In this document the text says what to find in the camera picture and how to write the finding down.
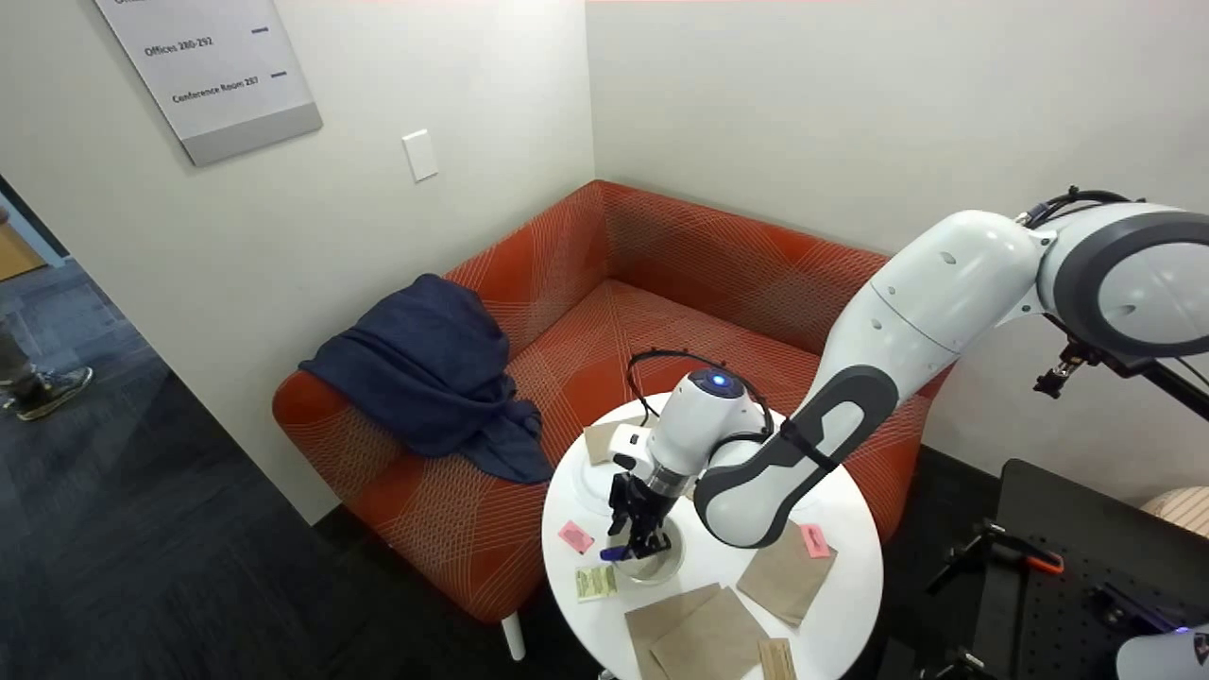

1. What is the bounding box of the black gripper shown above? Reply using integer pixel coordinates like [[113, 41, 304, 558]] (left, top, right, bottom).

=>
[[603, 468, 680, 561]]

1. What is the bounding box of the white ceramic bowl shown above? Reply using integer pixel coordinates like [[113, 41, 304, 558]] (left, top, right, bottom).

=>
[[622, 516, 688, 588]]

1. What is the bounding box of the green sachet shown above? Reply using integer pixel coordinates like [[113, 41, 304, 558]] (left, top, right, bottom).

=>
[[569, 561, 620, 605]]

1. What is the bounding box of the round white table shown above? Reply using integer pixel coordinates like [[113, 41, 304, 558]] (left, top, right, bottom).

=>
[[540, 389, 887, 680]]

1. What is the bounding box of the small brown paper napkin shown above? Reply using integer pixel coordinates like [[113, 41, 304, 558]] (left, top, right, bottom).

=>
[[581, 417, 634, 468]]

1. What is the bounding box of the large brown paper napkin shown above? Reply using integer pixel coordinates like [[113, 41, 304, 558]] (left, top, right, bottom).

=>
[[622, 581, 772, 680]]

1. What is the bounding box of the medium brown paper napkin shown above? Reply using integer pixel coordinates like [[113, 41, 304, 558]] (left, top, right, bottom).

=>
[[733, 524, 844, 632]]

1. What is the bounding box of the narrow brown paper packet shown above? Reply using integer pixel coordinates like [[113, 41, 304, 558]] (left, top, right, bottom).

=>
[[756, 636, 800, 680]]

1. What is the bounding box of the orange red sofa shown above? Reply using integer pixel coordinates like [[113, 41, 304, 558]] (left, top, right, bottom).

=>
[[271, 176, 953, 632]]

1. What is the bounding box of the navy blue cloth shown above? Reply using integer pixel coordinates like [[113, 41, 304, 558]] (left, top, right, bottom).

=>
[[300, 272, 555, 487]]

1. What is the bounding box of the black tripod with orange clamp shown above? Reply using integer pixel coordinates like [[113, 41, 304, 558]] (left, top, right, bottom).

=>
[[926, 516, 1071, 680]]

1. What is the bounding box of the black side table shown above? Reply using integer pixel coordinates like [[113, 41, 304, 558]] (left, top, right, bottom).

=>
[[975, 457, 1209, 680]]

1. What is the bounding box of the white grey rounded device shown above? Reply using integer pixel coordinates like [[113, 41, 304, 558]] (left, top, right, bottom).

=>
[[1116, 624, 1209, 680]]

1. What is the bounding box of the light wooden board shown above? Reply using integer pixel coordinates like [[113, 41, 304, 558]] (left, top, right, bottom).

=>
[[1140, 485, 1209, 540]]

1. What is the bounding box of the office chair base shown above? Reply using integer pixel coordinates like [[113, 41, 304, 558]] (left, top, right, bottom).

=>
[[0, 312, 98, 428]]

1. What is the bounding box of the white light switch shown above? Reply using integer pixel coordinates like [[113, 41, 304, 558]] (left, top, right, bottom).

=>
[[401, 126, 443, 185]]

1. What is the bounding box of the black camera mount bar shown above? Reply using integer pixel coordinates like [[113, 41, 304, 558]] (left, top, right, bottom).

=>
[[1032, 318, 1209, 422]]

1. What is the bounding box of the grey wall sign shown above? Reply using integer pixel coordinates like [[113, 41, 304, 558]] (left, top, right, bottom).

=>
[[92, 0, 326, 170]]

